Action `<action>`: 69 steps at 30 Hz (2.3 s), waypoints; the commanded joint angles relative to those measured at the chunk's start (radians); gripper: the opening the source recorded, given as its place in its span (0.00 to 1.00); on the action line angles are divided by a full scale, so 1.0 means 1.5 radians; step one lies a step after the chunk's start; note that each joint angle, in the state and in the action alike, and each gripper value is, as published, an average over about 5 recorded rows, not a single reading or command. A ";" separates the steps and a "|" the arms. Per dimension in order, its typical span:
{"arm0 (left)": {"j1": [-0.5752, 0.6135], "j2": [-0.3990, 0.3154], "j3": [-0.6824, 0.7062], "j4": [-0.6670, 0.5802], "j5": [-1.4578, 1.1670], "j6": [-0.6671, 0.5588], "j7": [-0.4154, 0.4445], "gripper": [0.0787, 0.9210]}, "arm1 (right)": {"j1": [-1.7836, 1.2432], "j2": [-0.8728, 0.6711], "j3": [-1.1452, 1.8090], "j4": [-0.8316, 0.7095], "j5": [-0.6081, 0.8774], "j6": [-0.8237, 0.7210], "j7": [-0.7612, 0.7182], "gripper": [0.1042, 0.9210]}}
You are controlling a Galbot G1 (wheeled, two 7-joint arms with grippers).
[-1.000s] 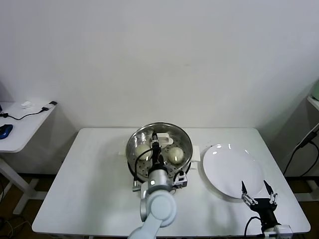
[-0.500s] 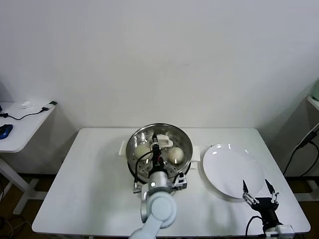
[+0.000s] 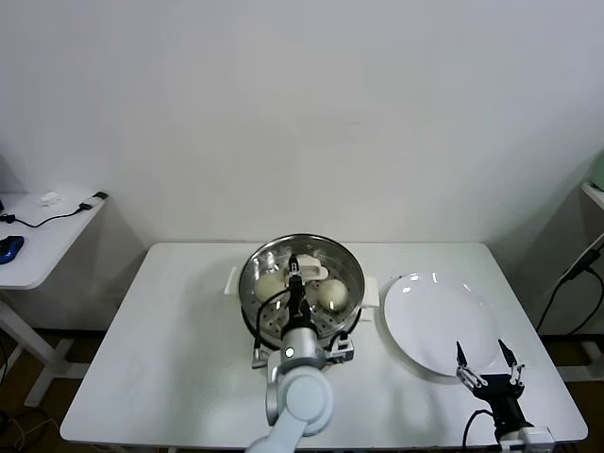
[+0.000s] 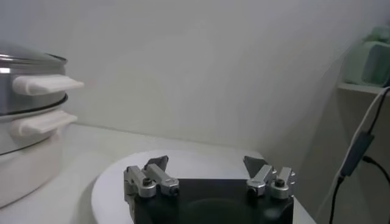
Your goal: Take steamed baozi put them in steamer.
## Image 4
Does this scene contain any pale green container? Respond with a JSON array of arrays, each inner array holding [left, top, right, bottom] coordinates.
[[344, 25, 390, 88]]

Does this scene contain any black cable with inline adapter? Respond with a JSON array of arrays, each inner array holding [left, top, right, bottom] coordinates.
[[328, 86, 390, 224]]

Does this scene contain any thin black cable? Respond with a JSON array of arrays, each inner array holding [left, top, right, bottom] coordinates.
[[361, 155, 390, 185]]

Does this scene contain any glass lid with cream handle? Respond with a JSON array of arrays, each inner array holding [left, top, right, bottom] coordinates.
[[0, 40, 68, 65]]

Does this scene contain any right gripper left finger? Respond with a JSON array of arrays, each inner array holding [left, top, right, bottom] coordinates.
[[123, 155, 180, 202]]

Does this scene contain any stainless steel steamer basket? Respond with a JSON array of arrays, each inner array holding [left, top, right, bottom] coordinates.
[[0, 60, 85, 116]]

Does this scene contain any white round plate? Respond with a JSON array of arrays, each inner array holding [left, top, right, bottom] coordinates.
[[90, 148, 266, 224]]

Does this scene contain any white cable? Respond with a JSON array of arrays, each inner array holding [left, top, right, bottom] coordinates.
[[313, 86, 390, 222]]

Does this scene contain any white electric cooker pot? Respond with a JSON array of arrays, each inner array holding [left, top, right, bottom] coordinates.
[[0, 105, 79, 209]]

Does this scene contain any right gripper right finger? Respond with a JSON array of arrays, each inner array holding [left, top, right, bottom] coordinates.
[[243, 155, 296, 200]]

